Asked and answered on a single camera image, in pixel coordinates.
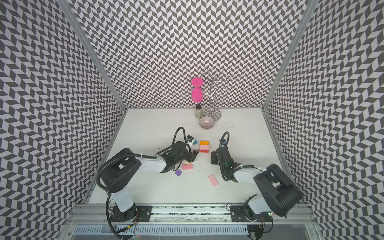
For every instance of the pink half-round wood block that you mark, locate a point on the pink half-round wood block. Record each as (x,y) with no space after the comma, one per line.
(204,147)

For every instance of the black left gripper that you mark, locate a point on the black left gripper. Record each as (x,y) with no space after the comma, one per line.
(192,158)

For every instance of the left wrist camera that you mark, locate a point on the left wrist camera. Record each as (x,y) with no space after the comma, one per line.
(190,139)

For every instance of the metal base rail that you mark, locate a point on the metal base rail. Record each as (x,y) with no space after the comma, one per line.
(206,219)

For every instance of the pink lamp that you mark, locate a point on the pink lamp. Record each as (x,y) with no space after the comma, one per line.
(197,92)

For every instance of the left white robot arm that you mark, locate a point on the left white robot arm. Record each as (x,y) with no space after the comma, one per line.
(115,174)

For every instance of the striped ceramic bowl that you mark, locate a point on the striped ceramic bowl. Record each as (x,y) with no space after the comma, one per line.
(206,123)

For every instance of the left corner metal post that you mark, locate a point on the left corner metal post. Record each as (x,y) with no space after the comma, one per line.
(70,16)

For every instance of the purple wood cube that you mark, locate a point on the purple wood cube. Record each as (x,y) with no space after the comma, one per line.
(178,172)

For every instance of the right corner metal post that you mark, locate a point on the right corner metal post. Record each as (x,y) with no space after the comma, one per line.
(310,10)

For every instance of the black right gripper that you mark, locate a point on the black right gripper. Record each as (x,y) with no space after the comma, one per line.
(217,156)

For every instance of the pink rectangular wood block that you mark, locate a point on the pink rectangular wood block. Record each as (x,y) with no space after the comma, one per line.
(187,167)

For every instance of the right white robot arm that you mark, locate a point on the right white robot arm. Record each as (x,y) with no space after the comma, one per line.
(278,193)

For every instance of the corner metal post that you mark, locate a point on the corner metal post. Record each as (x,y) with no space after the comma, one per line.
(70,16)
(310,10)

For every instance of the chrome wire stand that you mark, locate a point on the chrome wire stand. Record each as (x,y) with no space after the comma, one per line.
(218,82)

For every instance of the glass spice jar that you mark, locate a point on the glass spice jar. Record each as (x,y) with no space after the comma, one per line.
(199,112)

